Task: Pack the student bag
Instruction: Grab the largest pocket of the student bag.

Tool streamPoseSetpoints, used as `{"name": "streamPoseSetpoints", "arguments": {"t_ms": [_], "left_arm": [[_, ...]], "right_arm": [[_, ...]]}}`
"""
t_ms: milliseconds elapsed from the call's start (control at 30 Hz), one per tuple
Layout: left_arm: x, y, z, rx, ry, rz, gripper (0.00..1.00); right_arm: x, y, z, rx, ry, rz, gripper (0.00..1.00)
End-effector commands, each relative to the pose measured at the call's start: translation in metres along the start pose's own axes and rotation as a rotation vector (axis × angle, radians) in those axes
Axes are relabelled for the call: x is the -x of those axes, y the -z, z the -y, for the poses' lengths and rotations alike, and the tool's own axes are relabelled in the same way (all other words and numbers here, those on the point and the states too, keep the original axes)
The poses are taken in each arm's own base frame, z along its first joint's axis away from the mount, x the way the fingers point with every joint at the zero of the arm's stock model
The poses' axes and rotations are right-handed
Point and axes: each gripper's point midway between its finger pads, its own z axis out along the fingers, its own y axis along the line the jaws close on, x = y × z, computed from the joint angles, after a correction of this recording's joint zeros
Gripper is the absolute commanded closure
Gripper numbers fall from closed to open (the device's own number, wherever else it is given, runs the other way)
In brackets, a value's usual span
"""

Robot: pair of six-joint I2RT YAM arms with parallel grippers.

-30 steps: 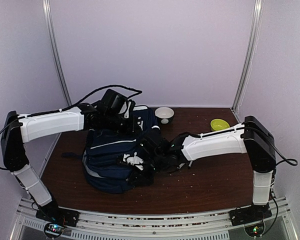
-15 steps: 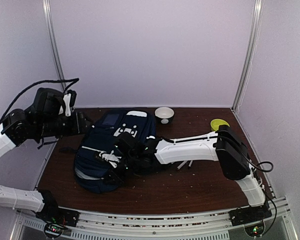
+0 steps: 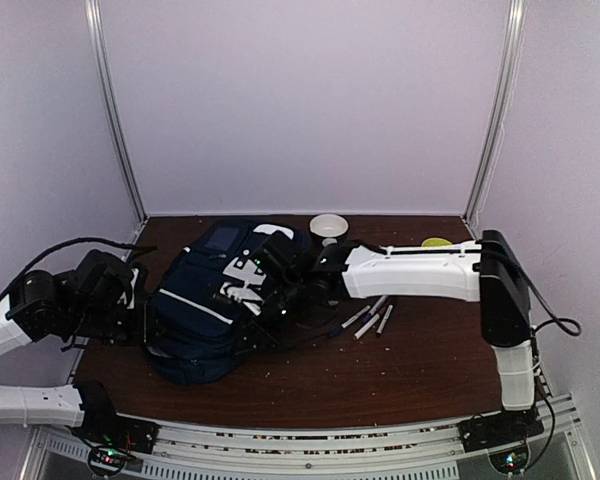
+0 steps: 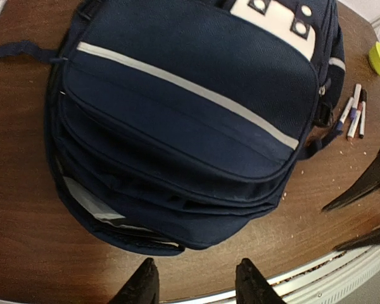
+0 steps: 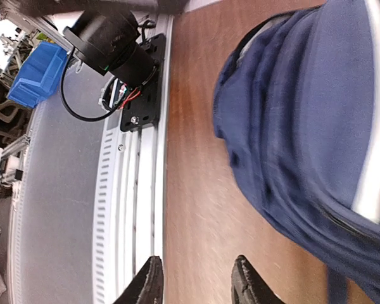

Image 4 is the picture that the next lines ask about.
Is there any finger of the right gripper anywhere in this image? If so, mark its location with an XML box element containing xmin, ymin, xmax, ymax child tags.
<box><xmin>322</xmin><ymin>149</ymin><xmax>380</xmax><ymax>212</ymax></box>
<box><xmin>334</xmin><ymin>228</ymin><xmax>380</xmax><ymax>251</ymax></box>

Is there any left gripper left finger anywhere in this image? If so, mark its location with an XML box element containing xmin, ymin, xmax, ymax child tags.
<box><xmin>109</xmin><ymin>258</ymin><xmax>160</xmax><ymax>304</ymax></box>

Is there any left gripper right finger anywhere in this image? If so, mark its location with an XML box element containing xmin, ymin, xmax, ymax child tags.
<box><xmin>235</xmin><ymin>258</ymin><xmax>285</xmax><ymax>304</ymax></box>

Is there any navy blue student backpack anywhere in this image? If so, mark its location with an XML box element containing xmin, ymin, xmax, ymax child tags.
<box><xmin>0</xmin><ymin>1</ymin><xmax>346</xmax><ymax>256</ymax></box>

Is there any white marker red cap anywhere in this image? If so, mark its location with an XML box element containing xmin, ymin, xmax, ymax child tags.
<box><xmin>347</xmin><ymin>102</ymin><xmax>365</xmax><ymax>143</ymax></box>

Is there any white marker blue cap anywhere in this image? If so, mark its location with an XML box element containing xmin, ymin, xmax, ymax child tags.
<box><xmin>336</xmin><ymin>97</ymin><xmax>354</xmax><ymax>134</ymax></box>

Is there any white marker dark cap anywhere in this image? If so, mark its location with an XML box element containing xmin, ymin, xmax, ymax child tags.
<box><xmin>358</xmin><ymin>89</ymin><xmax>367</xmax><ymax>139</ymax></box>

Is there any front aluminium rail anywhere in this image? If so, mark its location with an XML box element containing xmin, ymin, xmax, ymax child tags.
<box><xmin>265</xmin><ymin>243</ymin><xmax>380</xmax><ymax>304</ymax></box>

